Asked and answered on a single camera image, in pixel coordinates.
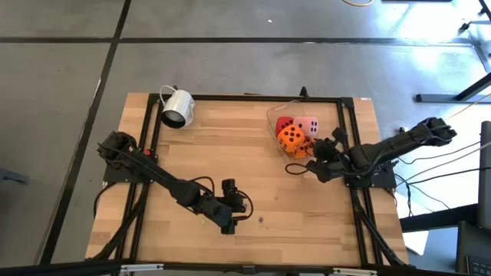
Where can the black rig crossbar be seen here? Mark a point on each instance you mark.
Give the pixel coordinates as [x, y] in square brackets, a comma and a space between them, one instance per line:
[57, 268]

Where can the large red foam die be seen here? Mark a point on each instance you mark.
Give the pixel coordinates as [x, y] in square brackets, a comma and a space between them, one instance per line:
[283, 123]

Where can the grey monitor edge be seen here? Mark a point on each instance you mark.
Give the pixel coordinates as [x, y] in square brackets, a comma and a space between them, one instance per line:
[485, 172]

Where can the black desk foot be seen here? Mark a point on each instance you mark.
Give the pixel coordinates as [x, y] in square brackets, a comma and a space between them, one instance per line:
[441, 98]

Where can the black frame knob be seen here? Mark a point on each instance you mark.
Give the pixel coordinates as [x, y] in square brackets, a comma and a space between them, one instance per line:
[304, 93]

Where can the large orange foam die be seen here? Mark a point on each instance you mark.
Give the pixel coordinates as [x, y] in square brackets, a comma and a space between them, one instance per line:
[303, 153]
[290, 138]

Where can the silver crossbar bracket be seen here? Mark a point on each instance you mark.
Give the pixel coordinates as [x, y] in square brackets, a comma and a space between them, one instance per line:
[142, 267]
[354, 272]

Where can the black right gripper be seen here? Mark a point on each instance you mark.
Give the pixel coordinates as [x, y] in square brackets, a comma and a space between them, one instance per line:
[331, 165]

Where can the large pink foam die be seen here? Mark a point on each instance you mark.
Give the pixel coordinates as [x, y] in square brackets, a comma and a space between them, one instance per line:
[305, 126]

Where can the black aluminium table frame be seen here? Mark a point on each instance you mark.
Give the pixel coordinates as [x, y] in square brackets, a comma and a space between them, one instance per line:
[249, 98]

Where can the grey floor object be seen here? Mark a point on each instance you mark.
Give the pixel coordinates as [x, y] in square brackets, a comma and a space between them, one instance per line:
[11, 177]

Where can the grey stand leg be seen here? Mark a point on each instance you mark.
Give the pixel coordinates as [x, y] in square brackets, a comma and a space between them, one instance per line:
[466, 26]

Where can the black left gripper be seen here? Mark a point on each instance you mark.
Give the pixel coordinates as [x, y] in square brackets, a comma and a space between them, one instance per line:
[218, 209]

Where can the black keyboard box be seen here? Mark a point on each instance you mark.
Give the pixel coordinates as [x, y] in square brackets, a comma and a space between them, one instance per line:
[473, 249]

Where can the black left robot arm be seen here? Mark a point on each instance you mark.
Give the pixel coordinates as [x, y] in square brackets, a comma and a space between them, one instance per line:
[153, 170]

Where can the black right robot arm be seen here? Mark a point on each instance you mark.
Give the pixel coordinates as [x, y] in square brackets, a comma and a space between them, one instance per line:
[403, 143]

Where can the clear plastic container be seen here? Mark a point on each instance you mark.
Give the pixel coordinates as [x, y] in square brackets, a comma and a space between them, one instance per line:
[276, 109]

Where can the black desk bar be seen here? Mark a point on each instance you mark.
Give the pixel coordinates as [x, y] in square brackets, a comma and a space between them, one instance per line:
[437, 220]

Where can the red stop button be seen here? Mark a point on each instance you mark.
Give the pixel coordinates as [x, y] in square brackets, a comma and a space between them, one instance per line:
[147, 152]

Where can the white mug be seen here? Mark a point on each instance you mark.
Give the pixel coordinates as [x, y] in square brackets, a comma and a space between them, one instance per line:
[178, 109]

